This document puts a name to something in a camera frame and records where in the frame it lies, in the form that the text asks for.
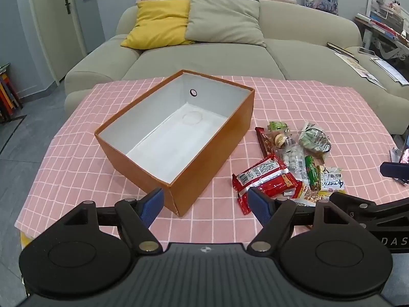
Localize brown chocolate bar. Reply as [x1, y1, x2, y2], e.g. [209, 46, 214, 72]
[255, 127, 275, 159]

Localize beige sofa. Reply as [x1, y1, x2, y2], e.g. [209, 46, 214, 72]
[64, 0, 409, 135]

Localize green clear snack packet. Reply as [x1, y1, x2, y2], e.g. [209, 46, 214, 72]
[299, 121, 333, 161]

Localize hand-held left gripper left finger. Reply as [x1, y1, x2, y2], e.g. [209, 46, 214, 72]
[58, 188, 164, 253]

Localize open magazine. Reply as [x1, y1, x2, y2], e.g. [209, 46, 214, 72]
[334, 53, 387, 90]

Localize green macaron packet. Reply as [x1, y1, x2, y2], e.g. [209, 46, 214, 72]
[267, 121, 291, 149]

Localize white door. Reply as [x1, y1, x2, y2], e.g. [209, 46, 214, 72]
[27, 0, 87, 85]

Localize phone on stand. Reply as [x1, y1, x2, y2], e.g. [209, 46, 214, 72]
[389, 134, 409, 167]

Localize orange cardboard box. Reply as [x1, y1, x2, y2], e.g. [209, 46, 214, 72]
[95, 69, 255, 217]

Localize yellow pillow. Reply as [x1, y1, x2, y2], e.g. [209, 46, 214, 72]
[120, 0, 195, 50]

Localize shelf of colourful books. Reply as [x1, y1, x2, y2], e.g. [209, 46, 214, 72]
[0, 64, 24, 124]

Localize cluttered white desk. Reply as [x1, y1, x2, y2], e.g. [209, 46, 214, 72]
[353, 0, 409, 61]

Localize beige pillow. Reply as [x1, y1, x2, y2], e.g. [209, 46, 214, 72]
[185, 0, 267, 48]

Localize clear marshmallow bag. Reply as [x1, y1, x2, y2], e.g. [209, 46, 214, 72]
[278, 134, 312, 186]

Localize dark book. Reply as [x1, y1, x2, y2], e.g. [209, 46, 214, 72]
[327, 41, 355, 56]

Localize beige nut snack packet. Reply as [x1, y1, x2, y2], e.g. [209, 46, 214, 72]
[288, 189, 323, 208]

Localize red white label snack packet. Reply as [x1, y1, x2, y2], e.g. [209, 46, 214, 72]
[232, 153, 288, 195]

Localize white blue print snack packet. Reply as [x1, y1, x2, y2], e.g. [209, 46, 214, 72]
[316, 166, 347, 199]

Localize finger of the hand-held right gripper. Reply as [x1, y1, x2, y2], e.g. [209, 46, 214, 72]
[380, 161, 409, 185]
[329, 191, 409, 231]

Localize white paper sheets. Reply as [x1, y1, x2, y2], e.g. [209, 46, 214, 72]
[371, 56, 409, 86]

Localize red gold snack packet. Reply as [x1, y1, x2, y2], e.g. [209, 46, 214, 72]
[236, 172, 305, 215]

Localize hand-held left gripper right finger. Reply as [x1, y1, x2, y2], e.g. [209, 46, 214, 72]
[247, 187, 349, 253]

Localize green wafer stick packet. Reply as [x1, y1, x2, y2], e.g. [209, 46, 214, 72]
[304, 155, 321, 192]

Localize pink checked tablecloth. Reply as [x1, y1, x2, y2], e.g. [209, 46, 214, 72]
[14, 76, 400, 243]

